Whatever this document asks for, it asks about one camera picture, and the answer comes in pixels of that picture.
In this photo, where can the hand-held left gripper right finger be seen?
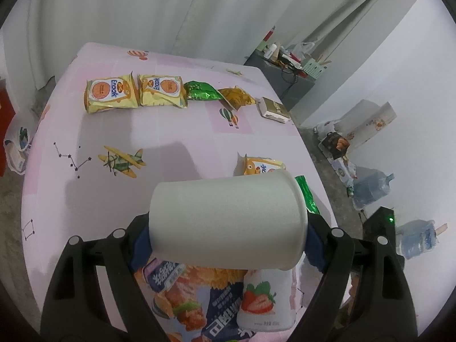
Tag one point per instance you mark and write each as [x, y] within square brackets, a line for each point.
[315, 245]

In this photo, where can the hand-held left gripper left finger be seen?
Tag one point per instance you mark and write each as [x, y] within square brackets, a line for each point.
[140, 249]

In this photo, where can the narrow green foil packet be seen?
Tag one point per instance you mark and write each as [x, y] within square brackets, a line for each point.
[306, 194]

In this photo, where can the large printed snack bag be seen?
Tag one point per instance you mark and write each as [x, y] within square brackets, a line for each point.
[192, 302]

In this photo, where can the white strawberry drink pouch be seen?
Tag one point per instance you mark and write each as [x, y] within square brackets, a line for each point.
[263, 299]

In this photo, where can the white paper cup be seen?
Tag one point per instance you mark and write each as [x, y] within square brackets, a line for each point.
[228, 221]

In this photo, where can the yellow orange snack packet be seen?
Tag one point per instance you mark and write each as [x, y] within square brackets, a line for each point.
[260, 165]

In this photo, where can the blue water jug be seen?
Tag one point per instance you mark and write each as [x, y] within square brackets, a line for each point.
[370, 188]

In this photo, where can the bluish clear plastic container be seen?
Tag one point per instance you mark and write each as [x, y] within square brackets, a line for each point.
[416, 238]

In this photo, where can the wooden stick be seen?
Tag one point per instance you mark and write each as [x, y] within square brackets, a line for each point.
[441, 228]

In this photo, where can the black snack bag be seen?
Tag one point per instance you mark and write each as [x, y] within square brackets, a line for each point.
[335, 144]

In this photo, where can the printed wallpaper roll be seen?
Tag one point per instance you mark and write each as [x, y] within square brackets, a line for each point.
[367, 124]

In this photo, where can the pink printed tablecloth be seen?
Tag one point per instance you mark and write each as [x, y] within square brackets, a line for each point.
[171, 128]

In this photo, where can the small gold white box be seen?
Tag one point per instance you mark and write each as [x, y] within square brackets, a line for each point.
[274, 110]

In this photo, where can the white printed plastic bag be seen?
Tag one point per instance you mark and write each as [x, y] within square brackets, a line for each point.
[16, 146]

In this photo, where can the green foil snack packet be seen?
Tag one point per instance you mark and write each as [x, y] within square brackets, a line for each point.
[201, 91]

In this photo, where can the white mesh basket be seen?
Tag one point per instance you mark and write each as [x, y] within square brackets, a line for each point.
[313, 67]

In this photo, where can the grey cabinet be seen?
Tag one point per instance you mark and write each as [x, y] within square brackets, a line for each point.
[270, 74]

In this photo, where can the red box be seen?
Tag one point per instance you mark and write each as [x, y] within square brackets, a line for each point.
[5, 114]

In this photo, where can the small white bottle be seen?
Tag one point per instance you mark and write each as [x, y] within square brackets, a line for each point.
[272, 49]

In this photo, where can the grey white curtain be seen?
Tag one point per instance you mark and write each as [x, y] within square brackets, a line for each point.
[178, 7]

